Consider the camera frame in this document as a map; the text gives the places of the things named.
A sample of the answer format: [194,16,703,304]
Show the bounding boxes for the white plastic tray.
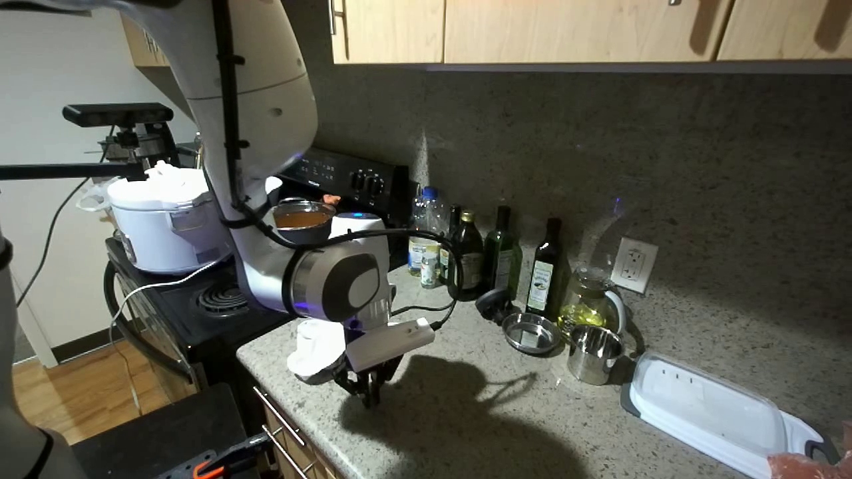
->
[627,353,823,479]

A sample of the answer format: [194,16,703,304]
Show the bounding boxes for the large plastic oil bottle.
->
[407,187,449,269]

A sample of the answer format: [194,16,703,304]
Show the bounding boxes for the glass oil cruet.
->
[561,266,624,336]

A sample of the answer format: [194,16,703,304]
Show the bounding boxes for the orange plastic bag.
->
[766,437,852,479]

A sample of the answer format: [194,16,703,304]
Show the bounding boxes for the wall power outlet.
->
[609,236,658,293]

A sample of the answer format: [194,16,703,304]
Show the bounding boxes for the black camera on stand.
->
[60,100,179,161]

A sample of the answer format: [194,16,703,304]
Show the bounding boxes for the small steel bowl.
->
[502,314,561,356]

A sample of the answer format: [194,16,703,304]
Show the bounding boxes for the small white-label jar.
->
[417,249,441,288]

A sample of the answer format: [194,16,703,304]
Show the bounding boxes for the dark wine bottle white label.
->
[523,217,561,314]

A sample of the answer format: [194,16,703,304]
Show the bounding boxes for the steel pot on stove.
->
[270,197,332,245]

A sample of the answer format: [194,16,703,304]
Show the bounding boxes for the tall green glass bottle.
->
[483,205,521,296]

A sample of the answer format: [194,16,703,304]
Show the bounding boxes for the wooden upper cabinets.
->
[324,0,852,67]

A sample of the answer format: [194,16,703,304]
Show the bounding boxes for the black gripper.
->
[332,356,398,401]

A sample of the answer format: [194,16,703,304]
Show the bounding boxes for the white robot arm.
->
[91,0,409,399]

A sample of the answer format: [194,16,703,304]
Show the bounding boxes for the dark green olive oil bottle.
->
[449,209,483,300]

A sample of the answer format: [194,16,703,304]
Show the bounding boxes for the white rice cooker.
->
[79,161,228,273]

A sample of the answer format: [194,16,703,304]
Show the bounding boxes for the small steel cup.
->
[567,324,622,386]

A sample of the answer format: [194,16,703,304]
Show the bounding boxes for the white crumpled cloth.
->
[286,318,346,383]

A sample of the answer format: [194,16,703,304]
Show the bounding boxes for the black stove control panel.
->
[281,148,413,226]

